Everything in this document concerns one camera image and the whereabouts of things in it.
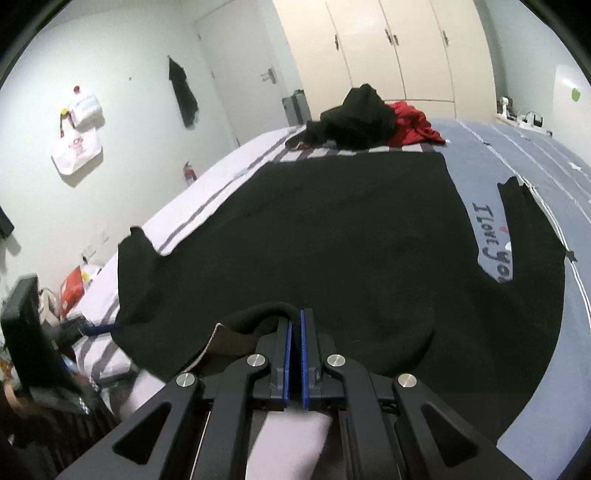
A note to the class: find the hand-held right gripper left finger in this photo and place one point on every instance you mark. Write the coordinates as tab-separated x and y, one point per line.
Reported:
289	369

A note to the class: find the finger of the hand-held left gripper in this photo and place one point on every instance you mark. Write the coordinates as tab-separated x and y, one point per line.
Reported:
97	330

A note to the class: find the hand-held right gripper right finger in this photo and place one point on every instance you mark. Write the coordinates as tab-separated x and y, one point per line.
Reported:
304	369

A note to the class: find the black shirt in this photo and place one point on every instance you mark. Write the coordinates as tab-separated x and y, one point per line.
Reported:
323	230

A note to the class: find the pile of black clothes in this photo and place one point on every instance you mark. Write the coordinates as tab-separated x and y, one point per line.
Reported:
364	115

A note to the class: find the red packet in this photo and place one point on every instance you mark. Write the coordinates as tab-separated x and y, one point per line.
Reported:
74	288

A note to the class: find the dark grey hanging garment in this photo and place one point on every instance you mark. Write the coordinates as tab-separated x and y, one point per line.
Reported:
5	224

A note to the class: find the white tote bag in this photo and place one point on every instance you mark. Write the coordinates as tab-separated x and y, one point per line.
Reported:
76	152

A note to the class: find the red fire extinguisher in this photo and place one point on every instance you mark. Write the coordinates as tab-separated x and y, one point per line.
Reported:
190	174

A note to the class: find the black hanging garment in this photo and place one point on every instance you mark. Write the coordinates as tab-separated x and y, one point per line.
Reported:
184	97

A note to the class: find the dark ribbed suitcase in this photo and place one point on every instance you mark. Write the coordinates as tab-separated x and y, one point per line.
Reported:
295	110

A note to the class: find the red garment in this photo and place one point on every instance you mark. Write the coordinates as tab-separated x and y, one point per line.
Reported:
411	124

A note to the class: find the white door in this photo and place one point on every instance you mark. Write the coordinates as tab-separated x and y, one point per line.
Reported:
231	60

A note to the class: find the striped star print bed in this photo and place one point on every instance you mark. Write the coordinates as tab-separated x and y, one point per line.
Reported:
531	152

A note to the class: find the cream wardrobe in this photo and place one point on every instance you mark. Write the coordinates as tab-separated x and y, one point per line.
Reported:
369	55

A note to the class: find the white nightstand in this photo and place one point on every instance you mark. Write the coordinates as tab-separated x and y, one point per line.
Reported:
526	128

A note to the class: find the small white desk fan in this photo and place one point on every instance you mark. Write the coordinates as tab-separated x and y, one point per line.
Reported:
505	106

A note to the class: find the white headboard with apple stickers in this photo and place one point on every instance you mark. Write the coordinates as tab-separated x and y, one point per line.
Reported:
568	120

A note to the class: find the wall socket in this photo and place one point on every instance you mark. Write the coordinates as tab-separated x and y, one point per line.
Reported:
88	254

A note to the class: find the wall switch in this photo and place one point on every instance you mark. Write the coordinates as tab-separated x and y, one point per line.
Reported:
102	237

